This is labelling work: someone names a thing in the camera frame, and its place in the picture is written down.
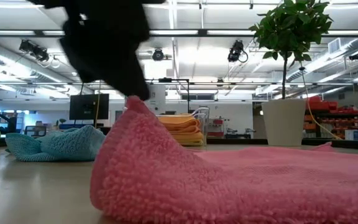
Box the pink microfiber towel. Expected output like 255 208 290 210
89 95 358 224

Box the white plant pot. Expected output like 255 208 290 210
261 98 306 147

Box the yellow-orange microfiber towel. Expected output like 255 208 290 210
158 114 201 128

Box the yellow hanging cable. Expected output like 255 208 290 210
299 66 343 140

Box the black monitor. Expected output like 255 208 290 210
69 93 110 121

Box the blue microfiber towel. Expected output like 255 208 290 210
5 124 106 162

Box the clear plastic bin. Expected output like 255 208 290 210
156 106 211 147

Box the red bin storage shelf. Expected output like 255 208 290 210
303 95 358 140

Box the black ceiling spotlight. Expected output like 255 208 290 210
19 39 50 63
227 39 249 63
152 48 165 62

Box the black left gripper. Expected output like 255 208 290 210
28 0 167 101

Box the green potted plant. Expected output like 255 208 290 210
249 0 334 100

